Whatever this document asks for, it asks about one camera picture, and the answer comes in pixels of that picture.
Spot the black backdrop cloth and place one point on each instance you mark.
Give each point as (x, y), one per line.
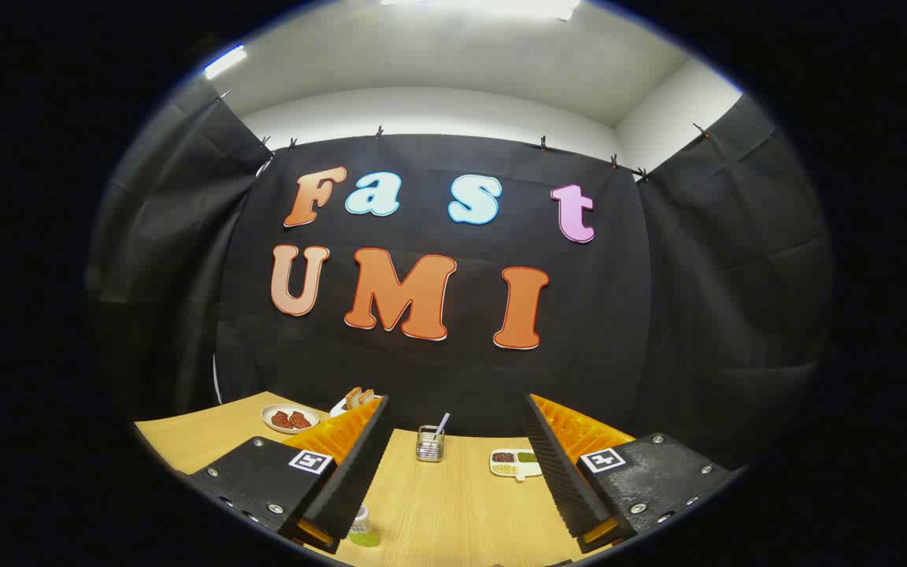
(619, 315)

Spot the white utensil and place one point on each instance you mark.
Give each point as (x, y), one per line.
(442, 424)

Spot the white divided bean dish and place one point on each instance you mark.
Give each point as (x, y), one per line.
(516, 470)

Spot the wooden table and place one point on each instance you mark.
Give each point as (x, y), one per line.
(453, 504)

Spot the large ceiling light panel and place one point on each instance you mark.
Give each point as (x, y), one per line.
(485, 6)

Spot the red meat piece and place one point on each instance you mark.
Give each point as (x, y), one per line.
(281, 420)
(301, 420)

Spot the white oval plate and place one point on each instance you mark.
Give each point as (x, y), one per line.
(268, 417)

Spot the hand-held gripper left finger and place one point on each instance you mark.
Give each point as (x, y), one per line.
(355, 472)

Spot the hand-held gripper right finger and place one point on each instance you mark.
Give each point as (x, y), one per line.
(556, 472)

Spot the white toaster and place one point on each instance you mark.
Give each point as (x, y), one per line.
(338, 409)

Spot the toast slice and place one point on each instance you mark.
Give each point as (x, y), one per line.
(368, 396)
(353, 398)

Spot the small ceiling light strip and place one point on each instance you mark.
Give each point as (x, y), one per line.
(225, 61)

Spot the white green juice bottle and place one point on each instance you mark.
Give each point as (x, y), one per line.
(361, 531)

